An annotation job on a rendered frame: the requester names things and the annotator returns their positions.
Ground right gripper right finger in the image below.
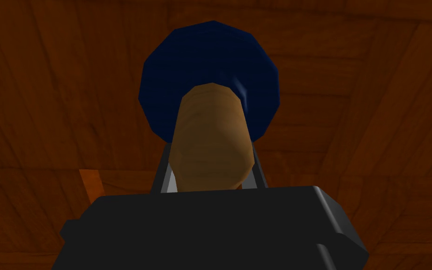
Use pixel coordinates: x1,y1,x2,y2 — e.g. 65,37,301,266
241,142,269,190

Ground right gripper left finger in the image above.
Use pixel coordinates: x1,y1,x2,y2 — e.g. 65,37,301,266
150,142,178,195

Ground blue and brown door knob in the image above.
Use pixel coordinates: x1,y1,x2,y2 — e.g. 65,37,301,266
137,20,281,192

